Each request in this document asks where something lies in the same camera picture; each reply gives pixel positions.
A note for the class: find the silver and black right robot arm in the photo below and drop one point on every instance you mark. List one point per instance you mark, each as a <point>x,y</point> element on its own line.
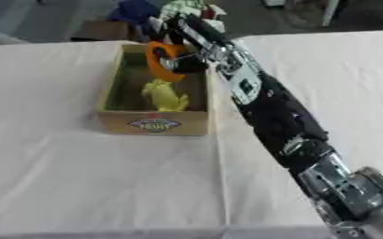
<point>276,115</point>

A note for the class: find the yellow toy figure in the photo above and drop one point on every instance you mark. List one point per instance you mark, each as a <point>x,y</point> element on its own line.
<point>164,95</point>

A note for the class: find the blue cloth bundle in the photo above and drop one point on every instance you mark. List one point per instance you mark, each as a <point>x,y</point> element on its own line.
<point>133,12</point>

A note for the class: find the white table leg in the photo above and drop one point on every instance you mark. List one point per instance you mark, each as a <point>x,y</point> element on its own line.
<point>331,12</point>

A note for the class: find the tan cardboard box green inside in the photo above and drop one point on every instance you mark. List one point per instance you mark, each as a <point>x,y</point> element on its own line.
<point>154,123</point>

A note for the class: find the white and green bag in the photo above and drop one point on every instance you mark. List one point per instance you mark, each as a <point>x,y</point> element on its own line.
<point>186,7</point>

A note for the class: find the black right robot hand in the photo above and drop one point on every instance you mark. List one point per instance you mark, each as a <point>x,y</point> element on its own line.
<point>192,37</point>

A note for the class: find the orange curved toy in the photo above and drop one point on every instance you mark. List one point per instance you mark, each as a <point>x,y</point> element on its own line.
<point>157,67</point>

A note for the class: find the brown cardboard box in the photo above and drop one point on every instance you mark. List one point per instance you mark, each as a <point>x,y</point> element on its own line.
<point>105,30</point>

